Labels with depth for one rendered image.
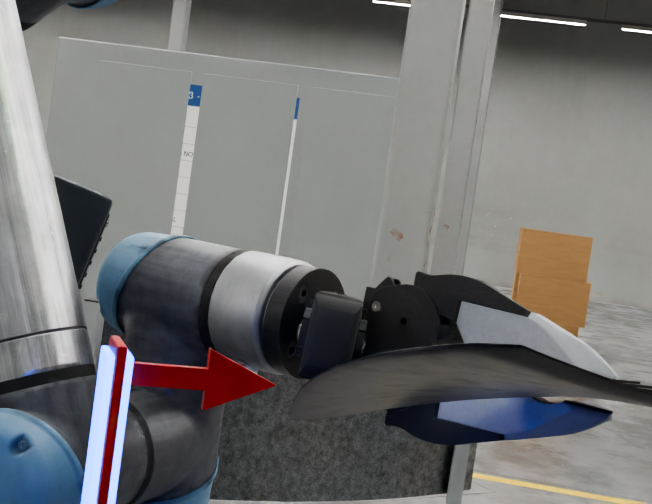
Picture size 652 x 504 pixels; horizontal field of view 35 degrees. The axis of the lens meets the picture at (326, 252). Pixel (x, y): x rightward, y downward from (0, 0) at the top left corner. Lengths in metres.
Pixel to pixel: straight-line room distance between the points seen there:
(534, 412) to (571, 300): 8.05
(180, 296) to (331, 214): 5.89
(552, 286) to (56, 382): 8.05
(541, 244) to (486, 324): 7.99
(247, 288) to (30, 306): 0.13
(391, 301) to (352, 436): 1.91
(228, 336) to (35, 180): 0.15
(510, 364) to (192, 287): 0.35
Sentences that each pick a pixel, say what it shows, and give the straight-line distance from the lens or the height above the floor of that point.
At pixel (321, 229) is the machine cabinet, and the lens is 6.57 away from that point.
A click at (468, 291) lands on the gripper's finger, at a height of 1.22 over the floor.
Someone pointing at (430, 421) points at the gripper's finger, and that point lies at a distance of 0.58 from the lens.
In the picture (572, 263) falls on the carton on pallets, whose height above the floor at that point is 1.00.
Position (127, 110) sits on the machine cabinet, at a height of 1.63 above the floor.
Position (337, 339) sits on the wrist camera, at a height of 1.19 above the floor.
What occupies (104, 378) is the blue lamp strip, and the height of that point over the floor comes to 1.18.
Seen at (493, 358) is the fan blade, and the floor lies 1.21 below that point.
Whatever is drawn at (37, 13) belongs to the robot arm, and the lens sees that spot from 0.83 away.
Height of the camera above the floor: 1.26
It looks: 3 degrees down
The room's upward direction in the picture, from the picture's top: 8 degrees clockwise
